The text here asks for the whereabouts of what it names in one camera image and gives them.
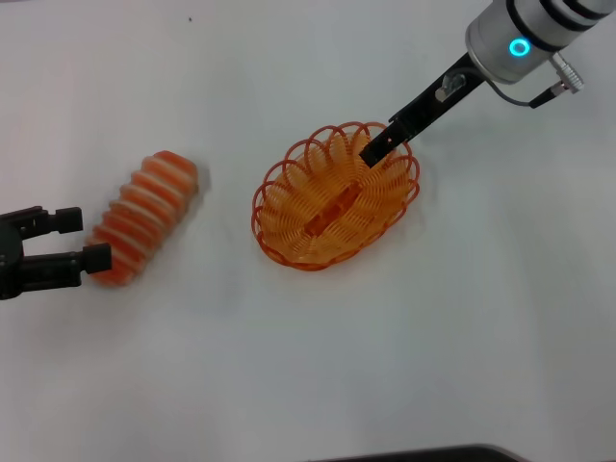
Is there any orange woven plastic basket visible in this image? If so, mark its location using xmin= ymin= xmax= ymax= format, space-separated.
xmin=250 ymin=120 xmax=421 ymax=273

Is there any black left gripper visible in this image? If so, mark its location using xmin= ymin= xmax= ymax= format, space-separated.
xmin=0 ymin=206 xmax=114 ymax=300

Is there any right arm cable with plug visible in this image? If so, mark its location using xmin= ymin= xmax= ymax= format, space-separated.
xmin=485 ymin=50 xmax=586 ymax=110

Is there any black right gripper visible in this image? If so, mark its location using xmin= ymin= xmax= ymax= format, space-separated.
xmin=359 ymin=51 xmax=485 ymax=169

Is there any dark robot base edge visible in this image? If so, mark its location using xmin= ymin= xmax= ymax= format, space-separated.
xmin=307 ymin=443 xmax=530 ymax=462

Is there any orange striped bread loaf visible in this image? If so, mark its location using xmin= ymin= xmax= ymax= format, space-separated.
xmin=85 ymin=149 xmax=199 ymax=289

